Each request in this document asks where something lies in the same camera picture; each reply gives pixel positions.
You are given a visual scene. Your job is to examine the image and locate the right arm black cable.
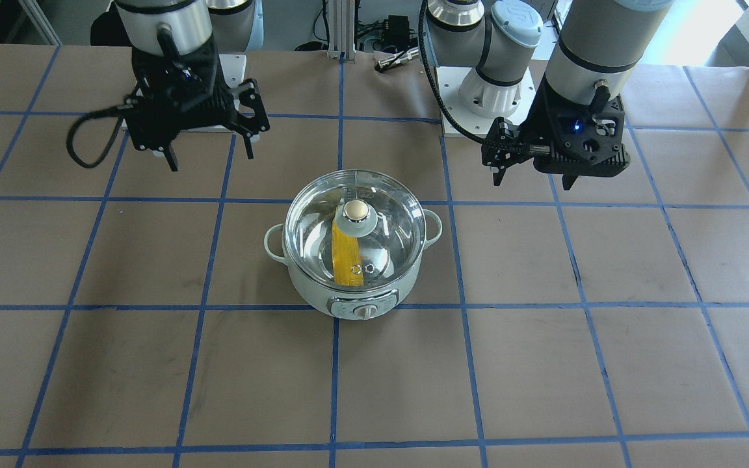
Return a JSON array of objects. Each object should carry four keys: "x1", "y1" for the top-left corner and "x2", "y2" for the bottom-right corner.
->
[{"x1": 66, "y1": 104, "x2": 138, "y2": 170}]

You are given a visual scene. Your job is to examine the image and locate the pale green steel pot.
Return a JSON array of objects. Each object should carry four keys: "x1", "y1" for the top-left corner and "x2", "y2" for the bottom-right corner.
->
[{"x1": 263, "y1": 204, "x2": 443, "y2": 320}]

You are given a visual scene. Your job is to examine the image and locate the glass pot lid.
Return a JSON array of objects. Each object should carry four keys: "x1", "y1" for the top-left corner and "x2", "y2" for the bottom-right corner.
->
[{"x1": 282, "y1": 170, "x2": 436, "y2": 291}]

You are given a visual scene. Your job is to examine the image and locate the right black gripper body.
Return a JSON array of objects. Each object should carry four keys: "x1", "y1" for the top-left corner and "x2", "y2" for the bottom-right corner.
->
[{"x1": 124, "y1": 45, "x2": 270, "y2": 150}]

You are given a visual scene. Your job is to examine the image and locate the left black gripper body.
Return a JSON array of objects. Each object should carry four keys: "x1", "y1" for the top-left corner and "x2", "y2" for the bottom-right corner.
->
[{"x1": 481, "y1": 78, "x2": 609, "y2": 169}]

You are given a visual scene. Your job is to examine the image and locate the brown table mat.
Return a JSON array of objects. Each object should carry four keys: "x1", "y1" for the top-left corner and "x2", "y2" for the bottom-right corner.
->
[{"x1": 0, "y1": 45, "x2": 749, "y2": 467}]

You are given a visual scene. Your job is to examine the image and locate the aluminium frame post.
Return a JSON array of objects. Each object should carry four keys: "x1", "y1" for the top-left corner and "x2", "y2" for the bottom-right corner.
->
[{"x1": 326, "y1": 0, "x2": 357, "y2": 62}]

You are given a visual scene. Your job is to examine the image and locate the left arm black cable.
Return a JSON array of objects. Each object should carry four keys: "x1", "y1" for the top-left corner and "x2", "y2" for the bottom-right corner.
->
[{"x1": 417, "y1": 0, "x2": 499, "y2": 147}]

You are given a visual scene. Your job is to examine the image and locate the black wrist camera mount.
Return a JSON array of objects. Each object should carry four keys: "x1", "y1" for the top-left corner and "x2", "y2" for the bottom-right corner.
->
[{"x1": 529, "y1": 89, "x2": 632, "y2": 177}]

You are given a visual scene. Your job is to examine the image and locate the yellow corn cob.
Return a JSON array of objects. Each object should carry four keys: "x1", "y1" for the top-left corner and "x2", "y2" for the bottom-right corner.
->
[{"x1": 331, "y1": 221, "x2": 365, "y2": 287}]

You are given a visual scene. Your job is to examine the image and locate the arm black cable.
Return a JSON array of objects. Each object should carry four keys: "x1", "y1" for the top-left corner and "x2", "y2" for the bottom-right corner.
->
[
  {"x1": 417, "y1": 0, "x2": 499, "y2": 147},
  {"x1": 66, "y1": 104, "x2": 138, "y2": 170}
]

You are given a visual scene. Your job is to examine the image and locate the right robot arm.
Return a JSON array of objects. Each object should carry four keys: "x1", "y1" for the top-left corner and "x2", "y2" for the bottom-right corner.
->
[{"x1": 66, "y1": 1, "x2": 270, "y2": 171}]

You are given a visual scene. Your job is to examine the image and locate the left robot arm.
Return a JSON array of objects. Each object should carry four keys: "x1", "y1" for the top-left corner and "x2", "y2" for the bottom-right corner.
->
[{"x1": 418, "y1": 1, "x2": 672, "y2": 190}]

